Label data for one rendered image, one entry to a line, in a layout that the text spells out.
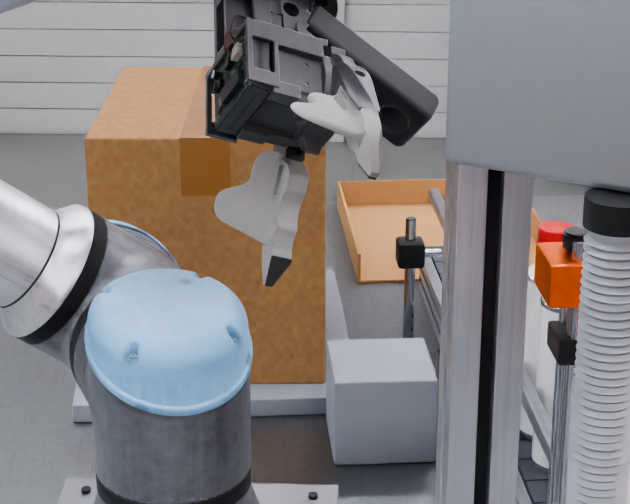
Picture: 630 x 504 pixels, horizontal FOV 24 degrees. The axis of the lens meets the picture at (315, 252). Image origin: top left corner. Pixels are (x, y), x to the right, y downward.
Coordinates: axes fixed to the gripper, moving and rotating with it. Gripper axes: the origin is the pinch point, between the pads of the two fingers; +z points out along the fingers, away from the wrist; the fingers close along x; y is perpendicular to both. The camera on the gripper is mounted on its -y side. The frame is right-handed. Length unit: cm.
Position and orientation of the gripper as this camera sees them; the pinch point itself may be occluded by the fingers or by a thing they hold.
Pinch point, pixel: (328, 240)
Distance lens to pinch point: 95.8
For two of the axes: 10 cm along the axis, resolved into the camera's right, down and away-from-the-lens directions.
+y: -8.9, -2.0, -4.2
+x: 4.6, -4.7, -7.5
